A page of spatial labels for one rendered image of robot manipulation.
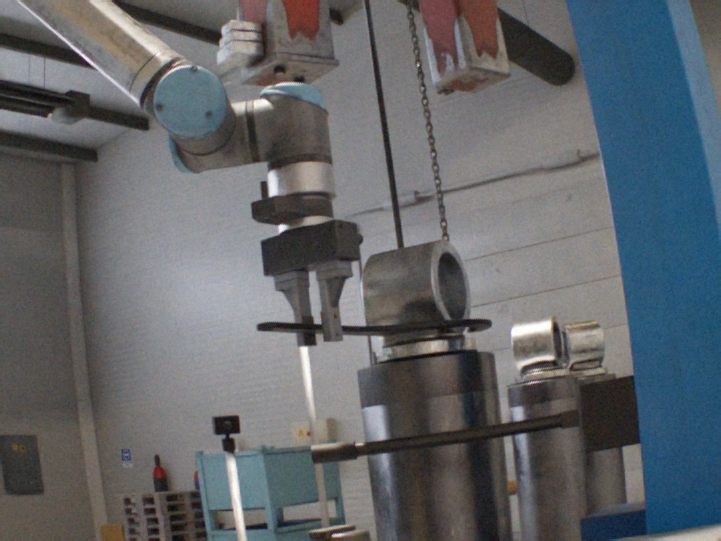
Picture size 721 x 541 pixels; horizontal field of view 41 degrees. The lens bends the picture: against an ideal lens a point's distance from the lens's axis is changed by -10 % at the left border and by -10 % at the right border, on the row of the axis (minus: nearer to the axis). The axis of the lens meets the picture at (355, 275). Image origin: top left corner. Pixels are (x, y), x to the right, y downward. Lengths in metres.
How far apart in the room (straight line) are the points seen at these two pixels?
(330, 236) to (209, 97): 0.25
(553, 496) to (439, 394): 1.40
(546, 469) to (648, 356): 1.55
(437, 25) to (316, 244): 0.62
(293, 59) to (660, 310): 0.66
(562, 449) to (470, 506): 1.37
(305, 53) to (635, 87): 0.51
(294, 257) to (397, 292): 0.23
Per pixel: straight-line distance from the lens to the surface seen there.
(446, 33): 1.86
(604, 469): 3.21
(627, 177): 1.41
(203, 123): 1.32
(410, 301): 1.59
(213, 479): 9.81
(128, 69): 1.38
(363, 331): 1.49
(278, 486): 9.57
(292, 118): 1.45
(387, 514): 1.59
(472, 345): 1.62
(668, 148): 1.40
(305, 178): 1.42
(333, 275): 1.40
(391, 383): 1.56
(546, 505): 2.91
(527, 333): 2.96
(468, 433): 1.40
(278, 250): 1.45
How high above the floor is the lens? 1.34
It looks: 9 degrees up
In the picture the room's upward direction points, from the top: 7 degrees counter-clockwise
